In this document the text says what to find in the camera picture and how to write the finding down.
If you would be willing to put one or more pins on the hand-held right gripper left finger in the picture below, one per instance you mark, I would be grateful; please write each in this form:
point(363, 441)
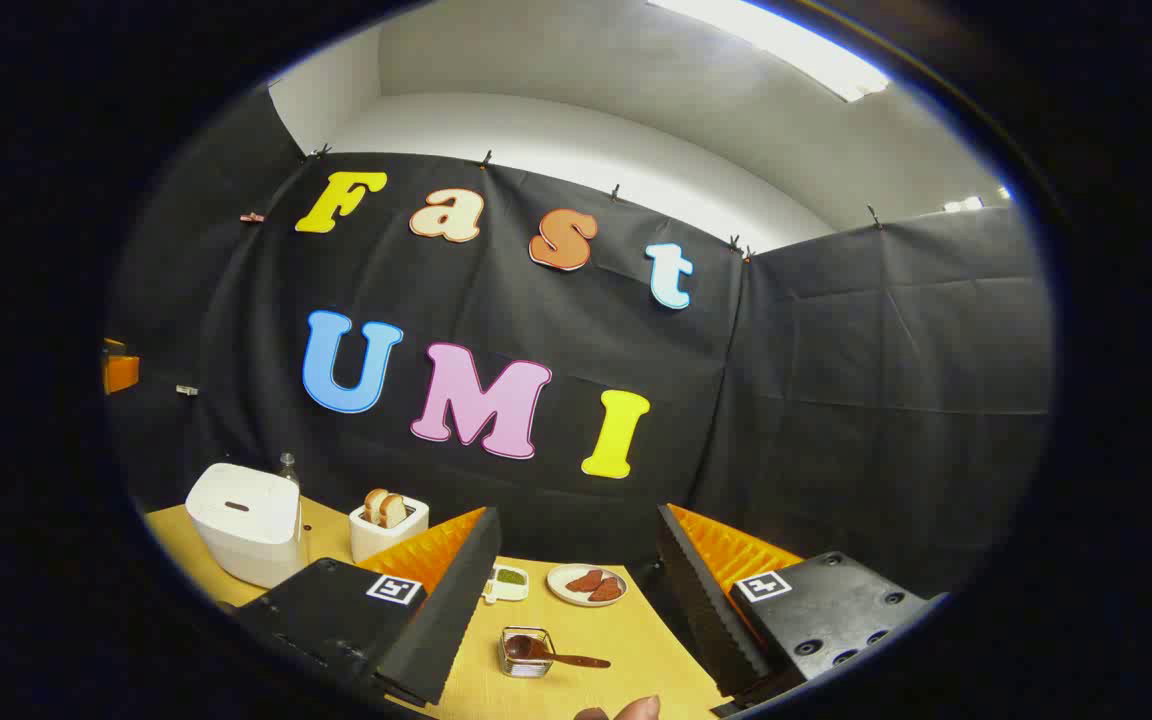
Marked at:
point(446, 620)

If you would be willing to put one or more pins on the brown wooden spoon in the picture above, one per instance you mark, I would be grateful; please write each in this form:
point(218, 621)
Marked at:
point(536, 653)

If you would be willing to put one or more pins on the toast bread slice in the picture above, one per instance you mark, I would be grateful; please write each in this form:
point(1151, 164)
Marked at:
point(394, 510)
point(374, 505)

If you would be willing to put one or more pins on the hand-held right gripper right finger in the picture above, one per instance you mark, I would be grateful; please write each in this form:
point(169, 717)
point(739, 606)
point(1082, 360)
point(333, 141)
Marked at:
point(706, 610)

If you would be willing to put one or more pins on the red meat slice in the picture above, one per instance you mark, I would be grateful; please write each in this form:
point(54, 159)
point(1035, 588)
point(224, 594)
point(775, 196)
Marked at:
point(584, 581)
point(606, 590)

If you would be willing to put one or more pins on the white toaster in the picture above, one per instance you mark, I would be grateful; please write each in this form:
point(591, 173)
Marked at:
point(386, 545)

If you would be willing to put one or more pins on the small clear bottle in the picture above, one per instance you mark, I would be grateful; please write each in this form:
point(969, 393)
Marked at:
point(288, 470)

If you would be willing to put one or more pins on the white rice cooker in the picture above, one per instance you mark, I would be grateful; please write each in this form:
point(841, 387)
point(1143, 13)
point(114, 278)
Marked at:
point(236, 530)

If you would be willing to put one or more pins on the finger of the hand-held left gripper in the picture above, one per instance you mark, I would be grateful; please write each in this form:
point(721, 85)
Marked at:
point(121, 372)

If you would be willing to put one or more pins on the white round plate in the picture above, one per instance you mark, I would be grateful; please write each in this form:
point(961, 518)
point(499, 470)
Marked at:
point(561, 590)

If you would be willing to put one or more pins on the green beans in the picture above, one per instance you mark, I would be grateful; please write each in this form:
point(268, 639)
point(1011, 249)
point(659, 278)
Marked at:
point(510, 576)

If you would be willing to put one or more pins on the white divided dish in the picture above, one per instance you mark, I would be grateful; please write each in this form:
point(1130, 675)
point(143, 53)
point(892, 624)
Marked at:
point(508, 590)

